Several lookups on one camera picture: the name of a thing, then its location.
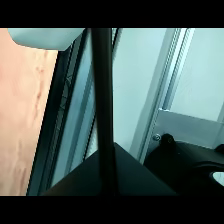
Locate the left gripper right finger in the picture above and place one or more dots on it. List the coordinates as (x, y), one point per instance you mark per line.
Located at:
(140, 180)

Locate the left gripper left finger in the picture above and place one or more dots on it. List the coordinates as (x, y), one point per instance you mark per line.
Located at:
(80, 180)

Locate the silver frame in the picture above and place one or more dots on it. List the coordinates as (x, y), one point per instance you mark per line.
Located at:
(186, 126)

